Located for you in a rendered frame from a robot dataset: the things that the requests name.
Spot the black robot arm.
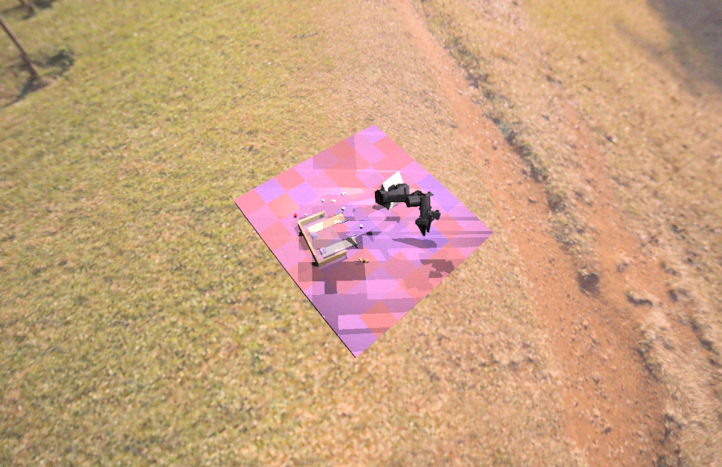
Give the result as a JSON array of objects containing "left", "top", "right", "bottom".
[{"left": 375, "top": 183, "right": 441, "bottom": 220}]

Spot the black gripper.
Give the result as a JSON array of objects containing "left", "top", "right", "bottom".
[{"left": 415, "top": 205, "right": 434, "bottom": 236}]

